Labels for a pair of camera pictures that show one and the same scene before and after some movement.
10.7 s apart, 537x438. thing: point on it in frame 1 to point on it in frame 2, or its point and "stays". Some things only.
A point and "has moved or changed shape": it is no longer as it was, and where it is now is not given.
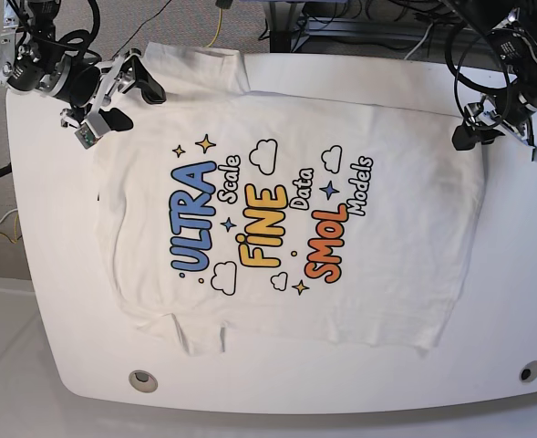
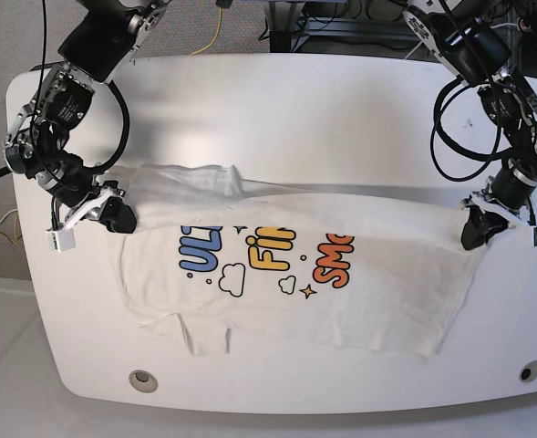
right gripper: [93, 86] to [76, 184]
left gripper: [498, 113] to [509, 193]
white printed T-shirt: [223, 211] has moved or changed shape
